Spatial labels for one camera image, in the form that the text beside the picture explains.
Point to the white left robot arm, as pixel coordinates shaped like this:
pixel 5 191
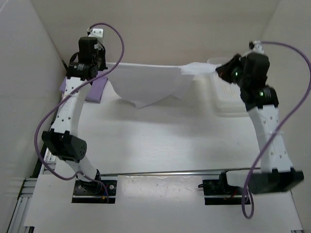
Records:
pixel 62 138

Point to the white plastic basket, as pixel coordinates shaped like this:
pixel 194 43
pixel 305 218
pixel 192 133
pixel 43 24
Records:
pixel 226 98

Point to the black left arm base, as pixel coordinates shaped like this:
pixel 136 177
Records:
pixel 87 192

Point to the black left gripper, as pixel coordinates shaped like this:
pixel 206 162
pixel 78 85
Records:
pixel 101 51

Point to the purple t shirt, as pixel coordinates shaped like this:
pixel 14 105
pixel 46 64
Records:
pixel 95 92

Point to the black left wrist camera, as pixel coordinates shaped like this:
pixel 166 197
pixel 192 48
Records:
pixel 92 45

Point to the aluminium table edge rail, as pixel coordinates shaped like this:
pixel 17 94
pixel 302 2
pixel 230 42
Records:
pixel 145 202

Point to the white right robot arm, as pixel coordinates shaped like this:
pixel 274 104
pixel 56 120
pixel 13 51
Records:
pixel 277 173

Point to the white cloth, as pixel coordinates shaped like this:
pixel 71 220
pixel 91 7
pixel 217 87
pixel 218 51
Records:
pixel 144 85

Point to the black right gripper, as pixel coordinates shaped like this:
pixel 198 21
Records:
pixel 223 71

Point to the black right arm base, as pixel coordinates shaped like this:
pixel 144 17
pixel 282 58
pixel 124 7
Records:
pixel 219 192

